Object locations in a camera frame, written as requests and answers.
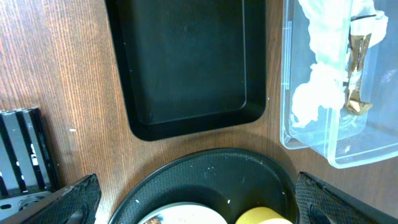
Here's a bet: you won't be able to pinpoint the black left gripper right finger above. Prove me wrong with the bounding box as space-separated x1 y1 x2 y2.
295 172 397 224

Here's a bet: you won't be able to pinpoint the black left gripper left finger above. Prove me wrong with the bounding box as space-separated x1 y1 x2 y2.
1 174 101 224

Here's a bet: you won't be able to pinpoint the yellow bowl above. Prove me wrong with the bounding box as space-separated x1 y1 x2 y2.
235 207 292 224

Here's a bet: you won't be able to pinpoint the food scraps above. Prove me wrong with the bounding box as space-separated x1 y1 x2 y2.
145 218 162 224

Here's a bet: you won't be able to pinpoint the grey plate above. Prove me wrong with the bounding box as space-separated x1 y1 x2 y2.
137 202 227 224

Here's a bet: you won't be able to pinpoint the gold snack wrapper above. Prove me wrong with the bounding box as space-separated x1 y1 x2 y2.
345 34 373 116

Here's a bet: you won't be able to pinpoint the white napkin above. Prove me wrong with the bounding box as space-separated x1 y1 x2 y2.
292 0 388 128

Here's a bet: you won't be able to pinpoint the clear plastic waste bin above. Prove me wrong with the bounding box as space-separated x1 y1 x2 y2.
280 1 397 169

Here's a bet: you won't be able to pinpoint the round black tray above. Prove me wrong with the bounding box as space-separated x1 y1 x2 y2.
110 148 300 223

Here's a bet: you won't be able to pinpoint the black rectangular tray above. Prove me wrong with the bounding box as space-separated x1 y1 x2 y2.
105 0 266 141

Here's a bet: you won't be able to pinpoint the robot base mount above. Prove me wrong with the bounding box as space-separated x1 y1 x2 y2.
1 108 60 220

